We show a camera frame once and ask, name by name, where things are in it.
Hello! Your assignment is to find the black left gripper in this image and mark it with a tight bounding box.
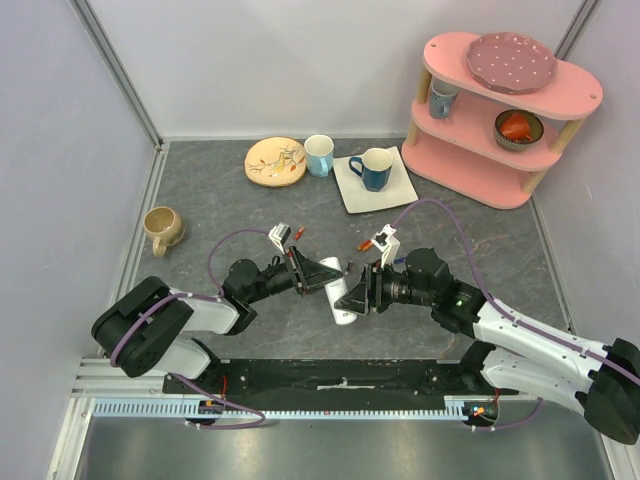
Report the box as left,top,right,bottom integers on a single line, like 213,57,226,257
246,244,343,304

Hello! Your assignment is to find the white remote control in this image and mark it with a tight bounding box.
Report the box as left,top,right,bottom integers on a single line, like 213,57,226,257
320,257,357,326

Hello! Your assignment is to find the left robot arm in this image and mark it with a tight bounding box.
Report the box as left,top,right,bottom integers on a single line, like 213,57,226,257
91,247,343,393

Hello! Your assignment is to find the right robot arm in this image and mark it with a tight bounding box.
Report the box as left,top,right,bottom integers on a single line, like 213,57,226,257
333,248,639,445

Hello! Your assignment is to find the red orange battery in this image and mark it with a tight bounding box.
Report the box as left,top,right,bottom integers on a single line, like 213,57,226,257
357,240,373,251

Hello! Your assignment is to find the white square plate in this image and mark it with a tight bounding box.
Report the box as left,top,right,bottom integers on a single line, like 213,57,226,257
333,147,418,214

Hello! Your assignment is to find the beige floral plate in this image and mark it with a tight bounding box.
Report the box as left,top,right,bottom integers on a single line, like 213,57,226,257
244,136,307,187

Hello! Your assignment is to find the light blue mug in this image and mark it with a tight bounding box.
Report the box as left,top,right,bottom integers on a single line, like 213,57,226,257
304,134,334,178

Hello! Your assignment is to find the dark blue mug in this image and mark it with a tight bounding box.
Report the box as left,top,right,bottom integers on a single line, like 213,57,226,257
348,148,394,192

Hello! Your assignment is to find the beige mug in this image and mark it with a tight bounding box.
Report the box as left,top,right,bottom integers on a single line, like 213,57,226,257
143,206,185,258

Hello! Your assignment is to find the pink three-tier shelf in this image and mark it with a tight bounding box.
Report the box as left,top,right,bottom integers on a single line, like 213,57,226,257
402,32,603,209

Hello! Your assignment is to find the blue grey mug on shelf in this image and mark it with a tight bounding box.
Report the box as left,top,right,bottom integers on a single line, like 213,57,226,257
428,79,459,119

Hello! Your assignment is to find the red cup in bowl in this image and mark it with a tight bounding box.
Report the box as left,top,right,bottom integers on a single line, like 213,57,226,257
499,112,532,142

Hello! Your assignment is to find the dark patterned bowl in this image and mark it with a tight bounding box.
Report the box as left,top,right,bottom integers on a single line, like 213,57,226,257
494,109,544,152

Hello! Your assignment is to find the purple dotted plate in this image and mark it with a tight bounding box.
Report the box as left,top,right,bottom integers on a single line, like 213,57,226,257
466,32,557,95

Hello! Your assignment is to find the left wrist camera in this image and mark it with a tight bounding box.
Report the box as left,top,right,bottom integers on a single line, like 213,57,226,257
268,222,291,254

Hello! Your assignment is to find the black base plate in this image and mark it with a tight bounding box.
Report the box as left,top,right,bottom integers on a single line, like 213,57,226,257
193,359,518,396

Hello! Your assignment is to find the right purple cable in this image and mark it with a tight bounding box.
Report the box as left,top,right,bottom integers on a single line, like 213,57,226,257
392,197,640,434

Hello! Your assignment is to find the slotted cable duct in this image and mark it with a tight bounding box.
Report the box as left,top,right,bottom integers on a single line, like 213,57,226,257
93,396,497,421

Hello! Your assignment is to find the aluminium frame rail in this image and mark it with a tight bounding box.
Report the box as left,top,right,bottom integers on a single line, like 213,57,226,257
70,0,164,150

